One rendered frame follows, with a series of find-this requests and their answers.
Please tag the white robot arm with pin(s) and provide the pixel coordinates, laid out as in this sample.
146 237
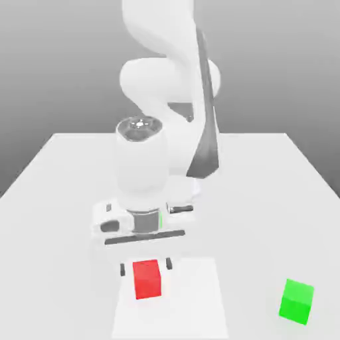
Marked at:
142 164

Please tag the small green cube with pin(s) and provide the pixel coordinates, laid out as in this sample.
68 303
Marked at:
296 302

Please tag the small red cube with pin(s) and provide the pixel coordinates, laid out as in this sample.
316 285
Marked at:
146 280

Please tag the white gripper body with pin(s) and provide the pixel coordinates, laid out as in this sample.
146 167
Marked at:
144 245

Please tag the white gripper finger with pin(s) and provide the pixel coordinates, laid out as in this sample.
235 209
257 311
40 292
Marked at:
169 263
122 269

